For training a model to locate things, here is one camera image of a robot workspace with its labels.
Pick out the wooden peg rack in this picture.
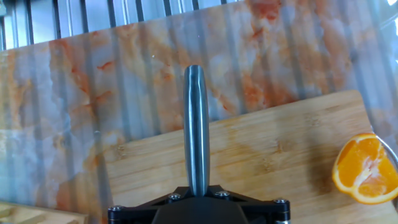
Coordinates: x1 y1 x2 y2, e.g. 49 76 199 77
0 201 90 224

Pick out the marble pattern plastic mat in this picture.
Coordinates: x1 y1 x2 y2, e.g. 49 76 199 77
0 0 398 224

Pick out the cut orange piece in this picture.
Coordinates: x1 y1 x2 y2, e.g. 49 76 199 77
331 133 398 205

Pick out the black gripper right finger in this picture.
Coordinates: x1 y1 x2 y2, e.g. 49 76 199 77
206 185 292 224

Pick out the steel cleaver knife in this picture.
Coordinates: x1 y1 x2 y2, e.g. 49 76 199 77
183 64 211 197

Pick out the bamboo cutting board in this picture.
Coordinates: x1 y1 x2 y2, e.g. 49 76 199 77
104 89 398 224

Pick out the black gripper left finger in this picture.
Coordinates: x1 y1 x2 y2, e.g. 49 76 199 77
108 185 195 224

